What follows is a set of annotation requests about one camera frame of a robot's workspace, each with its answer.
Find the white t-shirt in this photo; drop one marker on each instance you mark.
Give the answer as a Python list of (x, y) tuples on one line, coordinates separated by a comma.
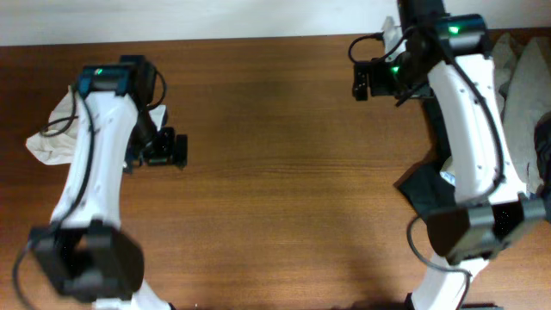
[(55, 143)]

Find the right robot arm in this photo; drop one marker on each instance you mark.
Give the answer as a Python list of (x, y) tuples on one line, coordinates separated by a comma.
[(430, 53)]

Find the dark navy garment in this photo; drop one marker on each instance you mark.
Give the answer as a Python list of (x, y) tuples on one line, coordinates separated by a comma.
[(542, 147)]

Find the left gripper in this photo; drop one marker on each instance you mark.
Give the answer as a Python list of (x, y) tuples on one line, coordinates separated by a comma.
[(180, 150)]

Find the grey beige garment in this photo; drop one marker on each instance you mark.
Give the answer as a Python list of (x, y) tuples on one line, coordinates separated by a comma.
[(522, 78)]

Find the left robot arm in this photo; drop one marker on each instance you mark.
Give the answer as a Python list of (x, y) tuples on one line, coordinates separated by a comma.
[(83, 252)]

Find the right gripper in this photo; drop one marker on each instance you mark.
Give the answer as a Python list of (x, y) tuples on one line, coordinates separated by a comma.
[(360, 80)]

